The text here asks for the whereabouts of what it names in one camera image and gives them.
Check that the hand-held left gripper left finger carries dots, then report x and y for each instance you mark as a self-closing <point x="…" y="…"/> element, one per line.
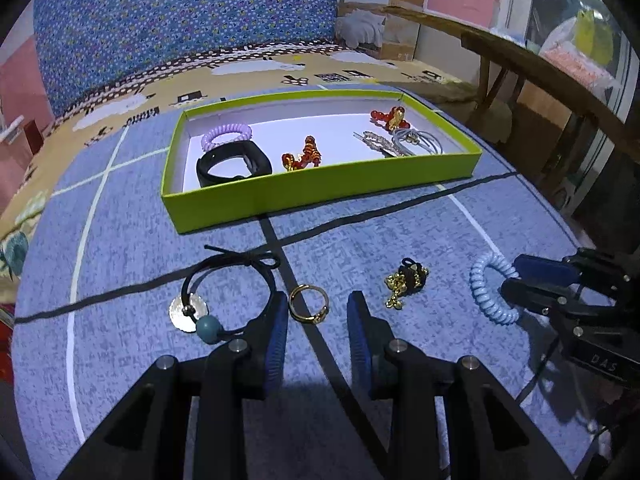
<point x="277" y="340"/>

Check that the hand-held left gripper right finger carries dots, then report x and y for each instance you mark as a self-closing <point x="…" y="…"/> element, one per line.
<point x="357" y="340"/>

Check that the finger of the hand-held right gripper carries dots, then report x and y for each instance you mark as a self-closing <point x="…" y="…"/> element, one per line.
<point x="542" y="267"/>
<point x="530" y="292"/>

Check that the lime green shallow box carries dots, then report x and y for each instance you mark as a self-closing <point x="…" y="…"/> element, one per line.
<point x="300" y="200"/>

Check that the black smart band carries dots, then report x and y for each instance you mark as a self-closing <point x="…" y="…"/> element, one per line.
<point x="205" y="175"/>

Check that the amber orange bead hair clip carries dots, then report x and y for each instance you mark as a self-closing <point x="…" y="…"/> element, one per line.
<point x="310" y="150"/>

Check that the silver leaf hair clip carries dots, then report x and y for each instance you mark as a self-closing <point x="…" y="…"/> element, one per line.
<point x="375" y="139"/>

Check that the blue lined blanket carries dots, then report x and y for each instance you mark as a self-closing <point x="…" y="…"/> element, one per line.
<point x="140" y="240"/>

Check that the pink mesh packet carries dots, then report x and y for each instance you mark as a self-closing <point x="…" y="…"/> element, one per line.
<point x="575" y="62"/>

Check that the wooden table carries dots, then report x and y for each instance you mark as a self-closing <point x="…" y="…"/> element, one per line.
<point x="525" y="57"/>

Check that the yellow-green plastic bag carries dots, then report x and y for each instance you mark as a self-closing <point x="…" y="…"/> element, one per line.
<point x="592" y="32"/>

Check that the yellow printed bedsheet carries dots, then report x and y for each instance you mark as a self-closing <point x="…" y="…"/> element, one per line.
<point x="240" y="67"/>

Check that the cardboard quilt box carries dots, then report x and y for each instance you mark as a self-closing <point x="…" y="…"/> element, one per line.
<point x="400" y="0"/>

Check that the pink storage box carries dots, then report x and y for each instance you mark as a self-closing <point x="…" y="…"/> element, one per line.
<point x="12" y="170"/>

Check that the blue patterned headboard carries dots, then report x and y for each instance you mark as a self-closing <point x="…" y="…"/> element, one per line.
<point x="175" y="10"/>

